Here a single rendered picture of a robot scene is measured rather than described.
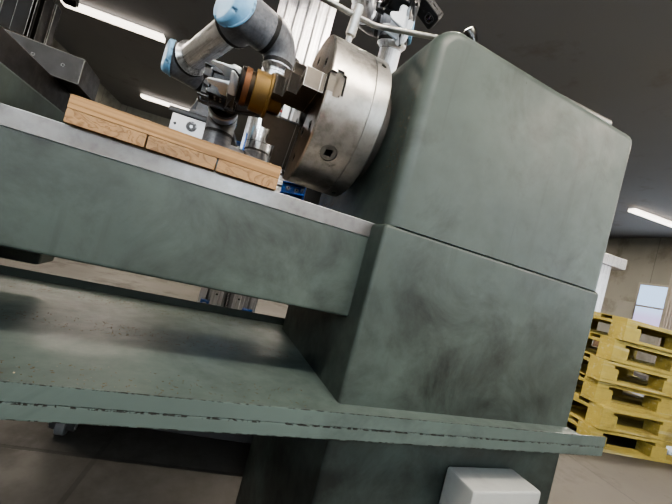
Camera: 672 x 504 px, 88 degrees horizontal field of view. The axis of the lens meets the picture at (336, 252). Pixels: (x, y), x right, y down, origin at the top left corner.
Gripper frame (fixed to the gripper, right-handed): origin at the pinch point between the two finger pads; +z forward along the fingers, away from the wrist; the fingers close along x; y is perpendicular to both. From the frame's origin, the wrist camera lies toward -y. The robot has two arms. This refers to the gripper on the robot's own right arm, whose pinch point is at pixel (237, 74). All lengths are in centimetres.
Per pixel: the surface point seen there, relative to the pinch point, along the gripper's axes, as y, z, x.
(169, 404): -4, 27, -53
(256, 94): -4.4, 0.6, -2.6
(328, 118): -17.4, 11.3, -5.9
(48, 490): 19, -34, -108
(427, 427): -44, 26, -54
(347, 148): -22.9, 9.4, -9.2
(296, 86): -11.0, 5.9, -0.3
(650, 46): -286, -116, 201
